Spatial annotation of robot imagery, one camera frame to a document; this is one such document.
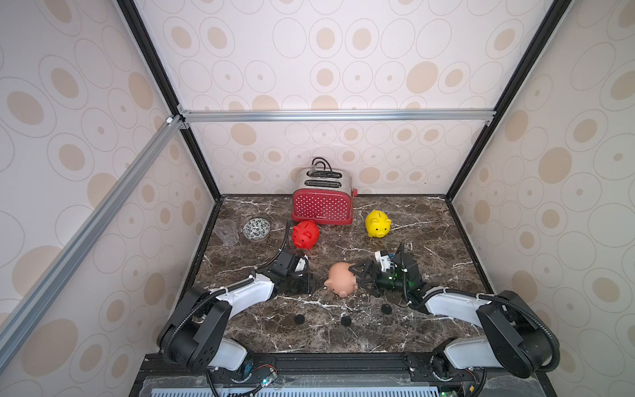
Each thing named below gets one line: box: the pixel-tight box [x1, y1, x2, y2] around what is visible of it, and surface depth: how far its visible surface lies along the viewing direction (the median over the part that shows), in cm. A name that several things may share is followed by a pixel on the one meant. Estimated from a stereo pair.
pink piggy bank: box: [324, 262, 359, 298], surface depth 86 cm
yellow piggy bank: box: [365, 209, 392, 239], surface depth 102 cm
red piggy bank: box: [292, 220, 320, 251], surface depth 97 cm
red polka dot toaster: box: [291, 167, 359, 226], surface depth 105 cm
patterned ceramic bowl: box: [242, 216, 273, 243], surface depth 107 cm
